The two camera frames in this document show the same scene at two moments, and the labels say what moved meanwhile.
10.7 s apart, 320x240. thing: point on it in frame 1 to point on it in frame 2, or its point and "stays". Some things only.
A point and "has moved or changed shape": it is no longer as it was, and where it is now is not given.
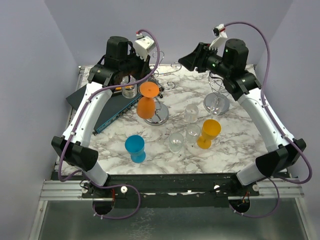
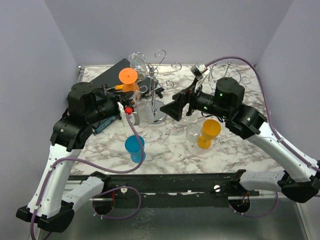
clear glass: (175, 142) to (145, 110)
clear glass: (192, 132) stays
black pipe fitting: (161, 89) stays
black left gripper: (144, 67) to (122, 97)
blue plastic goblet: (134, 144) stays
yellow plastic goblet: (211, 128) stays
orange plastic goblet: (146, 104) to (128, 76)
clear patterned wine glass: (129, 91) has moved or changed shape
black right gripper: (196, 58) to (174, 108)
